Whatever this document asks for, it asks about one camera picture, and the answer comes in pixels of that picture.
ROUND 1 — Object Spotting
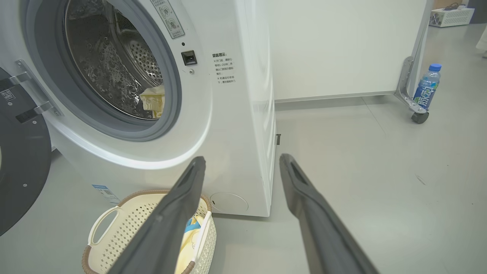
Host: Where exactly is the blue energy label sticker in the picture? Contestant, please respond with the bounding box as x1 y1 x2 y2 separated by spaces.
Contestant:
92 185 121 204

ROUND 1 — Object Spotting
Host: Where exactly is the blue labelled plastic drink bottle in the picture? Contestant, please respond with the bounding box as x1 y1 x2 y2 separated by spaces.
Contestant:
413 63 442 111

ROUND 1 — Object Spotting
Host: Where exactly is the white perforated equipment box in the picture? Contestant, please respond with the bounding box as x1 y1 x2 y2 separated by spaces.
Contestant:
429 6 475 28

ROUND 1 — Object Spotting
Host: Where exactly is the cream garment blue collar print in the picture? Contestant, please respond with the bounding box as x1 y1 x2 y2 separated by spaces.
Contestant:
174 215 203 274

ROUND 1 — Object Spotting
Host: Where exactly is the white front-load washing machine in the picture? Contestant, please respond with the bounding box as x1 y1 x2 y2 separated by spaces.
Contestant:
0 0 277 217

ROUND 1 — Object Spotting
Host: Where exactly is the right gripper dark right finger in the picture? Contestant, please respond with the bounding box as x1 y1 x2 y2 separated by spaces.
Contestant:
279 153 381 274

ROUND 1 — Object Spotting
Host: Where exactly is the plain cream garment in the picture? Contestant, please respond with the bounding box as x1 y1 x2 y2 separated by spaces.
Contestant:
140 84 165 119

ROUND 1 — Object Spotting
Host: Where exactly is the cream perforated basket brown rim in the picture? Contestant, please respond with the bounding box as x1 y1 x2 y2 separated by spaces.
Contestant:
82 189 217 274

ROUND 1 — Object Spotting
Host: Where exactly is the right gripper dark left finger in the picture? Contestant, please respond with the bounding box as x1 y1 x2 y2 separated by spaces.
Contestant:
108 156 206 274

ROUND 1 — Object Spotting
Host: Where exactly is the black round glass washer door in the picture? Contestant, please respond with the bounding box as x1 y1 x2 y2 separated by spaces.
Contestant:
0 68 52 236

